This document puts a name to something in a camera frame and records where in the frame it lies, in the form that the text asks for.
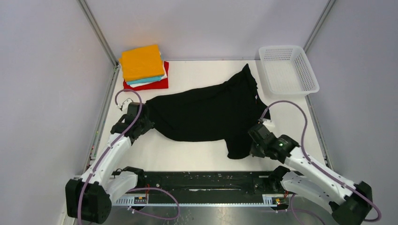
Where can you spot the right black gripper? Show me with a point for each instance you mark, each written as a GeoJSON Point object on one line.
{"type": "Point", "coordinates": [256, 153]}

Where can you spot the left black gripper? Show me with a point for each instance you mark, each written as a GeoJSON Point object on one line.
{"type": "Point", "coordinates": [149, 125]}

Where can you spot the black t shirt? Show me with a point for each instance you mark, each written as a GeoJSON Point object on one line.
{"type": "Point", "coordinates": [220, 112]}

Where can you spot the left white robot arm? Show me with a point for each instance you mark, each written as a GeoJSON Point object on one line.
{"type": "Point", "coordinates": [90, 197]}

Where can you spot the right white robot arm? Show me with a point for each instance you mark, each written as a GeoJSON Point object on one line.
{"type": "Point", "coordinates": [348, 202]}

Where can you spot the red folded t shirt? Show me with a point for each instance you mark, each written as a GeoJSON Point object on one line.
{"type": "Point", "coordinates": [162, 84]}

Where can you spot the teal folded t shirt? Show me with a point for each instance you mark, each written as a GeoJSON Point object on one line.
{"type": "Point", "coordinates": [144, 80]}

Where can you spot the white folded t shirt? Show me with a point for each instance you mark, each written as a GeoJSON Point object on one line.
{"type": "Point", "coordinates": [136, 84]}

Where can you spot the orange folded t shirt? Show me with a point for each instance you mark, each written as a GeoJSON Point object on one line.
{"type": "Point", "coordinates": [140, 63]}

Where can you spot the white plastic basket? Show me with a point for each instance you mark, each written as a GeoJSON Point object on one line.
{"type": "Point", "coordinates": [287, 71]}

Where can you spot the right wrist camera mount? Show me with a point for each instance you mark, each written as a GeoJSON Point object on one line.
{"type": "Point", "coordinates": [268, 123]}

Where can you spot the slotted cable duct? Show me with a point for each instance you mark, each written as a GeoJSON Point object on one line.
{"type": "Point", "coordinates": [265, 201]}

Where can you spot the aluminium frame rail right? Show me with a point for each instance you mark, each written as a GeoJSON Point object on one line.
{"type": "Point", "coordinates": [318, 25]}

